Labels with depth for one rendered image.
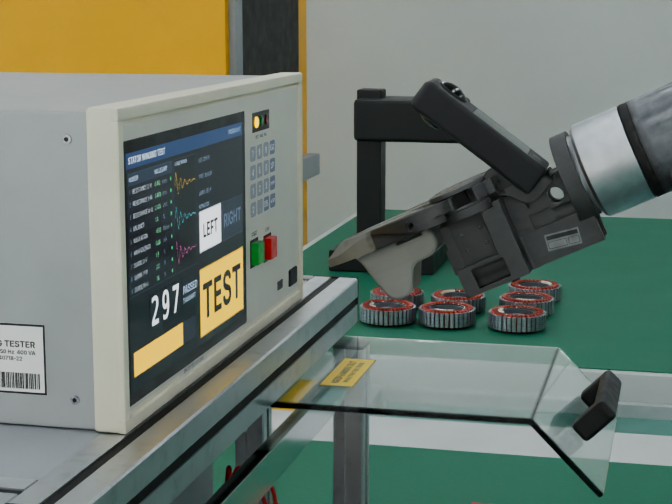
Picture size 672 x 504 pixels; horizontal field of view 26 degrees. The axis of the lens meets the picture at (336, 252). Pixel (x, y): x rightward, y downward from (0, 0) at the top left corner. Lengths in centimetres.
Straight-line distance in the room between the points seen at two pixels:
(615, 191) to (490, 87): 521
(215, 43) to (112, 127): 372
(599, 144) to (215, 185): 28
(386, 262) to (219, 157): 16
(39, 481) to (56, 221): 17
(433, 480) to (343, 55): 455
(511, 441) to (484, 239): 106
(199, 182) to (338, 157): 541
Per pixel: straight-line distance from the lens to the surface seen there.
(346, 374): 126
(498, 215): 110
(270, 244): 121
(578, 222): 111
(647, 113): 109
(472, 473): 200
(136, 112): 92
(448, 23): 631
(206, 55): 462
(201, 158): 105
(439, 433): 218
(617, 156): 108
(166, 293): 99
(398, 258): 113
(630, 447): 215
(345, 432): 143
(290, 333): 119
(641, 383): 256
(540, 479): 199
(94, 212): 91
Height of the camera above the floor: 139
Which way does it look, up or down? 10 degrees down
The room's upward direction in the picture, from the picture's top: straight up
